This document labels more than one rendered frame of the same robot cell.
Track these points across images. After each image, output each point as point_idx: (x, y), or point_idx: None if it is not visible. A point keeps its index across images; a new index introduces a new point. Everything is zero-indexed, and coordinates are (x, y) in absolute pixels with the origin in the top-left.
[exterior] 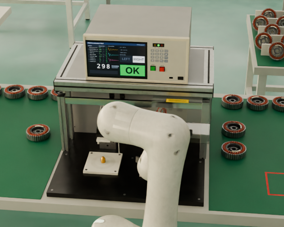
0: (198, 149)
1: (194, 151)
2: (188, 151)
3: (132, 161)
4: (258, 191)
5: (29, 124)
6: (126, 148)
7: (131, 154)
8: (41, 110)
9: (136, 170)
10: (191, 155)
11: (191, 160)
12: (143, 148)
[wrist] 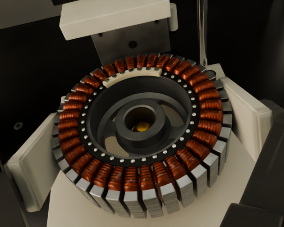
0: (280, 5)
1: (273, 15)
2: (246, 23)
3: (18, 145)
4: None
5: None
6: (1, 83)
7: (15, 107)
8: None
9: (34, 211)
10: (274, 39)
11: None
12: (64, 65)
